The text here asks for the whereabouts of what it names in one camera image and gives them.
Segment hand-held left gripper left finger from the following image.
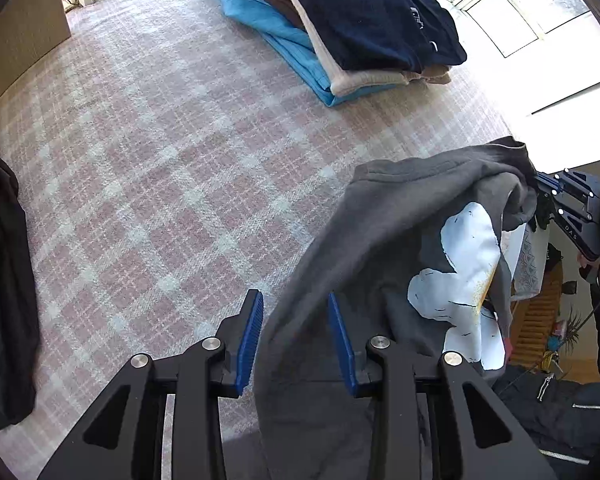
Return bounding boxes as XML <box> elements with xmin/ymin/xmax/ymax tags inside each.
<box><xmin>37</xmin><ymin>289</ymin><xmax>264</xmax><ymax>480</ymax></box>

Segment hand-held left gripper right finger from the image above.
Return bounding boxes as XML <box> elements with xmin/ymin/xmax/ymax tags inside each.
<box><xmin>327</xmin><ymin>291</ymin><xmax>561</xmax><ymax>480</ymax></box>

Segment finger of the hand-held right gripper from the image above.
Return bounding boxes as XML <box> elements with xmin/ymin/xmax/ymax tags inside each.
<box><xmin>534</xmin><ymin>170</ymin><xmax>600</xmax><ymax>200</ymax></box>
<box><xmin>537</xmin><ymin>192</ymin><xmax>595</xmax><ymax>221</ymax></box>

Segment grey flower print t-shirt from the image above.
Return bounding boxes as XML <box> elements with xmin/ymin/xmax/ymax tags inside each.
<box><xmin>254</xmin><ymin>136</ymin><xmax>538</xmax><ymax>480</ymax></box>

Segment white patterned cloth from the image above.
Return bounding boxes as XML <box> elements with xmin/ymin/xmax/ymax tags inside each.
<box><xmin>502</xmin><ymin>220</ymin><xmax>546</xmax><ymax>301</ymax></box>

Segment white framed window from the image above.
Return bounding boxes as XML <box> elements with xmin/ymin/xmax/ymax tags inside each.
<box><xmin>400</xmin><ymin>0</ymin><xmax>600</xmax><ymax>116</ymax></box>

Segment pink plaid blanket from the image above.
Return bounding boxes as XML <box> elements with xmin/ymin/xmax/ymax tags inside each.
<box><xmin>0</xmin><ymin>0</ymin><xmax>531</xmax><ymax>480</ymax></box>

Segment beige folded garment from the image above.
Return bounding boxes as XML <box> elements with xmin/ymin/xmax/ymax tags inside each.
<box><xmin>275</xmin><ymin>0</ymin><xmax>453</xmax><ymax>97</ymax></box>

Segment navy folded garment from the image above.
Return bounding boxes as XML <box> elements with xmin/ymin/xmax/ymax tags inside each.
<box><xmin>285</xmin><ymin>0</ymin><xmax>468</xmax><ymax>73</ymax></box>

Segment black garment with yellow print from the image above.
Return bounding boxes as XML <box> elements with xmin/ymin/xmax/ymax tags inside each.
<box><xmin>0</xmin><ymin>147</ymin><xmax>41</xmax><ymax>431</ymax></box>

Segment light blue folded garment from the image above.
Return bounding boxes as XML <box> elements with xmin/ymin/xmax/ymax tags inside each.
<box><xmin>200</xmin><ymin>0</ymin><xmax>401</xmax><ymax>107</ymax></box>

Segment light wooden panel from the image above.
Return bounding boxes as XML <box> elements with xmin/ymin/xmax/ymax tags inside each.
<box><xmin>0</xmin><ymin>0</ymin><xmax>72</xmax><ymax>121</ymax></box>

